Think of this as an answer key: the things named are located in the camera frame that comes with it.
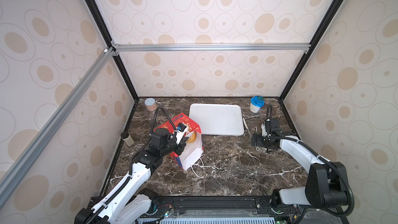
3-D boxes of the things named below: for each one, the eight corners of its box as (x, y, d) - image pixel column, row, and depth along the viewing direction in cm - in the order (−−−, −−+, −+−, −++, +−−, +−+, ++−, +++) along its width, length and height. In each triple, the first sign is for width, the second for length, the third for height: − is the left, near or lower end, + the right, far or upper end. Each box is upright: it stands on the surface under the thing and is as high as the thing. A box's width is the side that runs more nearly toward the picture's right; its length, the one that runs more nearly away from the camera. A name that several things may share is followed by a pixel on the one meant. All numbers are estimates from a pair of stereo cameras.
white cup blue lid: (250, 113, 109) (253, 105, 103) (248, 103, 116) (250, 95, 109) (262, 113, 109) (266, 105, 103) (259, 103, 116) (262, 95, 109)
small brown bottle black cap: (126, 146, 96) (119, 138, 88) (128, 139, 99) (122, 131, 91) (133, 146, 96) (127, 138, 88) (135, 139, 99) (130, 131, 91)
